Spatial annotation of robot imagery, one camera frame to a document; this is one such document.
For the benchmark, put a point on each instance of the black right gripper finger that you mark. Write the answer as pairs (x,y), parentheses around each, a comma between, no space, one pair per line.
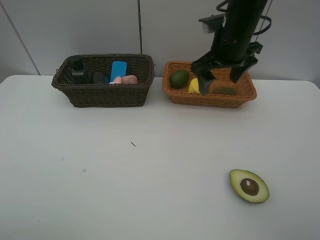
(238,72)
(205,79)

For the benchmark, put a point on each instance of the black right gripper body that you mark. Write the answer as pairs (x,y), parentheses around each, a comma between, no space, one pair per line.
(238,54)

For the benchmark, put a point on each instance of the yellow lemon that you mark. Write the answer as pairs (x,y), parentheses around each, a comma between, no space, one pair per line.
(193,86)

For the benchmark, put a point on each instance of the brown kiwi fruit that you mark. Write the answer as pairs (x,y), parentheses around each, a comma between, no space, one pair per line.
(225,90)

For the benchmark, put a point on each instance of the green lime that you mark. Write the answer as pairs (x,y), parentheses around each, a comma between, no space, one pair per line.
(179,79)

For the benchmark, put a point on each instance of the pink bottle white cap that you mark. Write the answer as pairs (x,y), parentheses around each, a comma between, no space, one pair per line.
(126,80)

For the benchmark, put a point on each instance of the black and blue eraser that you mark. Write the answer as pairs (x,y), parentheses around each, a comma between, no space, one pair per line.
(118,71)

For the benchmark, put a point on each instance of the grey translucent plastic cup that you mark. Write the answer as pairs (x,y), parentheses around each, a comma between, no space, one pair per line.
(99,77)

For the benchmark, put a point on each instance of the halved avocado with pit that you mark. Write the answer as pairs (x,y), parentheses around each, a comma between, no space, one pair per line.
(249,186)

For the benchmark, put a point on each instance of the dark green pump bottle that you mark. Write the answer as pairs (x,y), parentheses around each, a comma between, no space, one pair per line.
(78,70)

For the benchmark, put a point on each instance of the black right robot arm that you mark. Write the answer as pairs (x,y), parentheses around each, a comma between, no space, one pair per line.
(241,19)

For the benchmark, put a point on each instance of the orange wicker basket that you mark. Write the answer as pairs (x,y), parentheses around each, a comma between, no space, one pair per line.
(245,88)

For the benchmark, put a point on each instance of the dark brown wicker basket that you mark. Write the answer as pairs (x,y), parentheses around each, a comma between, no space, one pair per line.
(106,95)

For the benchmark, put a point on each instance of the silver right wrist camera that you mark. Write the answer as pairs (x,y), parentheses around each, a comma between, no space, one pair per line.
(212,23)

